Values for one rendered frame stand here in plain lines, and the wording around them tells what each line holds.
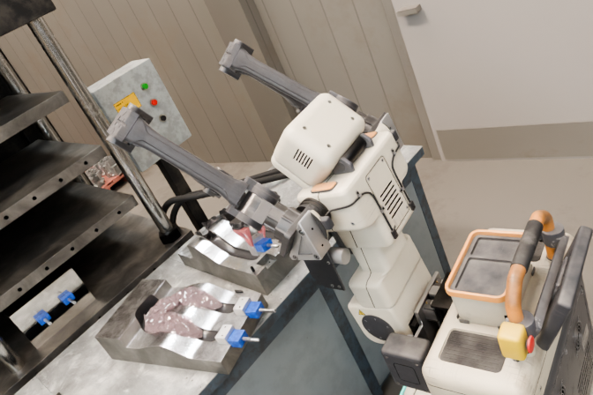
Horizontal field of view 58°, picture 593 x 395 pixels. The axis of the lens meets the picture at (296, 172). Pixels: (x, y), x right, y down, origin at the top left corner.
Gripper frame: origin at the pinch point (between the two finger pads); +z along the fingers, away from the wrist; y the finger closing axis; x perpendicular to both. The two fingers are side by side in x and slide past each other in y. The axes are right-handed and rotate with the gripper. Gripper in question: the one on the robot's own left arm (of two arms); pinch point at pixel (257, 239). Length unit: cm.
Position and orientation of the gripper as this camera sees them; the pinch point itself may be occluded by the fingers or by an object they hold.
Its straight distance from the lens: 173.7
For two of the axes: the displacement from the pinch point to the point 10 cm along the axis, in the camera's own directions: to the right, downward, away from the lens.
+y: -6.7, 4.6, -5.9
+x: 6.4, -0.5, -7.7
